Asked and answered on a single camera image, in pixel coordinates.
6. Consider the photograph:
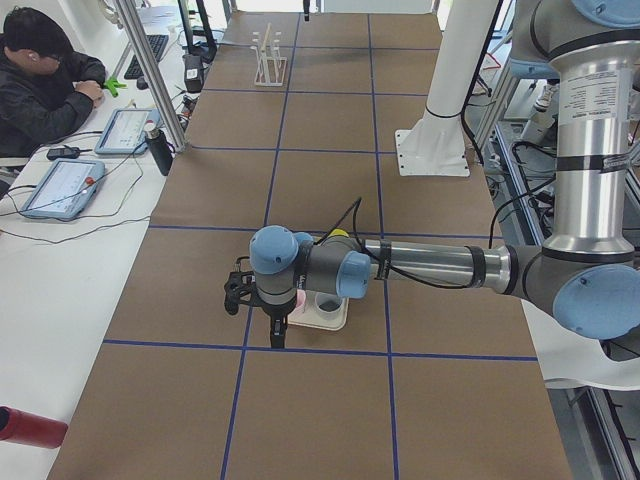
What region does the cream plastic tray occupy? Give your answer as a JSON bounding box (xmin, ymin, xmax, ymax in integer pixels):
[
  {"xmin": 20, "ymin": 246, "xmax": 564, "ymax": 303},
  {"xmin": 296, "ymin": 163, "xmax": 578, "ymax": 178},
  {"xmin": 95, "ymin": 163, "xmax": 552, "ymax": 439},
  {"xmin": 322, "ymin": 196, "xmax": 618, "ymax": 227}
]
[{"xmin": 288, "ymin": 291, "xmax": 349, "ymax": 331}]

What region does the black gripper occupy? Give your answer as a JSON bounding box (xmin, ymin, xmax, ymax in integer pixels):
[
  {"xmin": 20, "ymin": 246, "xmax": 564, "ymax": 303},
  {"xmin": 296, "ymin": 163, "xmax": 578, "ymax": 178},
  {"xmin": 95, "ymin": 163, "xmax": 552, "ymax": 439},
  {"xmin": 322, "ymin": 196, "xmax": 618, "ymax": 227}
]
[{"xmin": 259, "ymin": 292, "xmax": 295, "ymax": 349}]

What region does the black keyboard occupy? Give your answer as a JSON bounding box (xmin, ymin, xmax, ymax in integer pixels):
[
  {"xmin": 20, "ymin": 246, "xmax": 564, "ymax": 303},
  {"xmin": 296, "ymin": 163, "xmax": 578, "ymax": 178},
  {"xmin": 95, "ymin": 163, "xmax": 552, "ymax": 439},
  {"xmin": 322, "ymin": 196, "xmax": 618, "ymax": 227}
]
[{"xmin": 122, "ymin": 33, "xmax": 170, "ymax": 81}]

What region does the green handled tool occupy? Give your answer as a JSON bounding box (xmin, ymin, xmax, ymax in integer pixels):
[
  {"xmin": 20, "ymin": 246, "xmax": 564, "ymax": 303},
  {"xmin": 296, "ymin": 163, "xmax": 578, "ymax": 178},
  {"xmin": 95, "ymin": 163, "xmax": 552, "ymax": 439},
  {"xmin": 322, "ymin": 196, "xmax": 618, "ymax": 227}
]
[{"xmin": 104, "ymin": 77, "xmax": 127, "ymax": 98}]

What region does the far blue teach pendant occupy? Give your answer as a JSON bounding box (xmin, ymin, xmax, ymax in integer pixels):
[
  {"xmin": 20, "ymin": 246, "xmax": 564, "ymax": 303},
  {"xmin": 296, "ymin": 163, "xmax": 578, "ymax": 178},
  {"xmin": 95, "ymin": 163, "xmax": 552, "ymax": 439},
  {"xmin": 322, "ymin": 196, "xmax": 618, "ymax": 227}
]
[{"xmin": 94, "ymin": 108, "xmax": 160, "ymax": 155}]

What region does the white wire cup rack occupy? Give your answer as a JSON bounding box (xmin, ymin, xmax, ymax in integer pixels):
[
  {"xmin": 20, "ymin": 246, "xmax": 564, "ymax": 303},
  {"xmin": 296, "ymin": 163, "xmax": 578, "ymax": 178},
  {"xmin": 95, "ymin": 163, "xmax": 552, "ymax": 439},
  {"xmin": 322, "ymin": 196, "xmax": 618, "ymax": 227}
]
[{"xmin": 251, "ymin": 23, "xmax": 288, "ymax": 87}]

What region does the aluminium frame post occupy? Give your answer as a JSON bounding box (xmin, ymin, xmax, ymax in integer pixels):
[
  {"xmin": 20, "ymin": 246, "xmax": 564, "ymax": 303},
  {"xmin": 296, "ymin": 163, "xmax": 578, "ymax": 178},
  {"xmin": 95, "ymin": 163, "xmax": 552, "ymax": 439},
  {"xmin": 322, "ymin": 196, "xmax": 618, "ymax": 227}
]
[{"xmin": 114, "ymin": 0, "xmax": 186, "ymax": 153}]

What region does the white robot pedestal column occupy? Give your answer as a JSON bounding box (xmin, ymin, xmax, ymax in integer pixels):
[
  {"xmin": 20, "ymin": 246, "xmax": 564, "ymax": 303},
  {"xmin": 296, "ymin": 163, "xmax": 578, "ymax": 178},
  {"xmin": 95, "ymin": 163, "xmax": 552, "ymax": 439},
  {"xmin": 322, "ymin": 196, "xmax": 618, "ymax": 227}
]
[{"xmin": 395, "ymin": 0, "xmax": 501, "ymax": 177}]

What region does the near blue teach pendant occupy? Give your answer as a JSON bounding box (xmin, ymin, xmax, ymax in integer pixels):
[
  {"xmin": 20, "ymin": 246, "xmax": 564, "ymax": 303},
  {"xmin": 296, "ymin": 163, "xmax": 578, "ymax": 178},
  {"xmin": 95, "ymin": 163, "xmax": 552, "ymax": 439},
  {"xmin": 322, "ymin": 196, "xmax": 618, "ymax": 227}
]
[{"xmin": 19, "ymin": 159, "xmax": 106, "ymax": 221}]

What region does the black handheld device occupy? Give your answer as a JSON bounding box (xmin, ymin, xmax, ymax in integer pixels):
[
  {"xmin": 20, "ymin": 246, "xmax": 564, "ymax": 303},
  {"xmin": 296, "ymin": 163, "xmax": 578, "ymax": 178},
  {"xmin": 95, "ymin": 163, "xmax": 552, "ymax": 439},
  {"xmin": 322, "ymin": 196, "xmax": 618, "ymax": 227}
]
[{"xmin": 46, "ymin": 146, "xmax": 82, "ymax": 161}]

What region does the yellow plastic cup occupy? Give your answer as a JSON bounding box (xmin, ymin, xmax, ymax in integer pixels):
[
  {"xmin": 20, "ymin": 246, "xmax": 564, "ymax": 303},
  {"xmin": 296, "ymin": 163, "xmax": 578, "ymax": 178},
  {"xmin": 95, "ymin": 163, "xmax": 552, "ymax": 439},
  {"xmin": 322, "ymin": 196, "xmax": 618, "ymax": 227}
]
[{"xmin": 329, "ymin": 228, "xmax": 350, "ymax": 238}]

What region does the white chair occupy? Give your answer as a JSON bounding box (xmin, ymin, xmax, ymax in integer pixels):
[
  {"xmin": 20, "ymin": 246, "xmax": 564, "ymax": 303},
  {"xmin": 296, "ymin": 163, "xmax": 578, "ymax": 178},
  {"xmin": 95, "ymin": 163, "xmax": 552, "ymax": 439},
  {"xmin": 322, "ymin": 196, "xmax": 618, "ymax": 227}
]
[{"xmin": 521, "ymin": 300, "xmax": 639, "ymax": 391}]

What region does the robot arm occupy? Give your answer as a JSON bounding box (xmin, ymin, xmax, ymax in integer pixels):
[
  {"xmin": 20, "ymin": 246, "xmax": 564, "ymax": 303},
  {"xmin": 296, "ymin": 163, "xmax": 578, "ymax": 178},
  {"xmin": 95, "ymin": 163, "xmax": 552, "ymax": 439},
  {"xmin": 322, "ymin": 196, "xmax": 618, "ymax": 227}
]
[{"xmin": 225, "ymin": 1, "xmax": 639, "ymax": 348}]

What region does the pink plastic cup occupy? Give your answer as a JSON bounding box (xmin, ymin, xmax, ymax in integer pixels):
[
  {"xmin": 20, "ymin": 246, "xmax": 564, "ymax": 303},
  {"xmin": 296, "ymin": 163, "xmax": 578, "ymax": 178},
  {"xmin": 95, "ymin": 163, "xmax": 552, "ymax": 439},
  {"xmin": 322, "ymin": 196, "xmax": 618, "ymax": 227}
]
[{"xmin": 293, "ymin": 289, "xmax": 307, "ymax": 315}]

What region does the blue teach pendant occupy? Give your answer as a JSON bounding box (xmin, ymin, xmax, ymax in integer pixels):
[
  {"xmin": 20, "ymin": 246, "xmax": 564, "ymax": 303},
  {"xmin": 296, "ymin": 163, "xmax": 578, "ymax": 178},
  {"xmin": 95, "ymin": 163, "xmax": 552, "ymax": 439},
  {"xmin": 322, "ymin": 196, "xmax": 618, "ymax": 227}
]
[
  {"xmin": 94, "ymin": 108, "xmax": 160, "ymax": 155},
  {"xmin": 19, "ymin": 159, "xmax": 106, "ymax": 221}
]

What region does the red water bottle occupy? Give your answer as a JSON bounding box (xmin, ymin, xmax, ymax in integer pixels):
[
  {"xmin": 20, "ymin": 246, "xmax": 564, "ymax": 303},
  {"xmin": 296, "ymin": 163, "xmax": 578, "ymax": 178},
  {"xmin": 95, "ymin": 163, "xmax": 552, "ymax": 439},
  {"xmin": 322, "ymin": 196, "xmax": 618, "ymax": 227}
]
[{"xmin": 1, "ymin": 406, "xmax": 68, "ymax": 449}]

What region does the person in black jacket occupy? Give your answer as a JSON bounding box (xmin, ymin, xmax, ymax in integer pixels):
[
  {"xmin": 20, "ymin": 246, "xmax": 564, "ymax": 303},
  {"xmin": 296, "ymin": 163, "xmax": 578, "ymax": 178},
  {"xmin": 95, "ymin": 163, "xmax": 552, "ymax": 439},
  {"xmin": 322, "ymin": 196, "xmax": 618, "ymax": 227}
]
[{"xmin": 1, "ymin": 7, "xmax": 106, "ymax": 158}]

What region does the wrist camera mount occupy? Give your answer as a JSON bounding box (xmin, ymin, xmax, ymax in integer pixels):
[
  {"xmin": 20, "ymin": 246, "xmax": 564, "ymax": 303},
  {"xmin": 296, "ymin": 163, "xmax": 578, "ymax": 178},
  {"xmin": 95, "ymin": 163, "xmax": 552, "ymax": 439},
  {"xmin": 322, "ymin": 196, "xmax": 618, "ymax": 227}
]
[{"xmin": 224, "ymin": 256, "xmax": 260, "ymax": 315}]

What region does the grey plastic cup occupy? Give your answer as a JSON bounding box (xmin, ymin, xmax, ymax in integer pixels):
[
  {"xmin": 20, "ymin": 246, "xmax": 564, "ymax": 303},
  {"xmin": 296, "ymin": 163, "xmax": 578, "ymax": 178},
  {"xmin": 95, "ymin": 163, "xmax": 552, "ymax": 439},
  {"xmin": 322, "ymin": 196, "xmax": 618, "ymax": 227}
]
[{"xmin": 314, "ymin": 293, "xmax": 345, "ymax": 322}]

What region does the black water bottle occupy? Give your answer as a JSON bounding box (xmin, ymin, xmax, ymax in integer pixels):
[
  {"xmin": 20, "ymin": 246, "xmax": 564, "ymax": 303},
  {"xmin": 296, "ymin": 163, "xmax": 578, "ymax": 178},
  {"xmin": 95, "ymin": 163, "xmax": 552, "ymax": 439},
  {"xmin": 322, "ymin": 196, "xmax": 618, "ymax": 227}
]
[{"xmin": 143, "ymin": 120, "xmax": 173, "ymax": 176}]

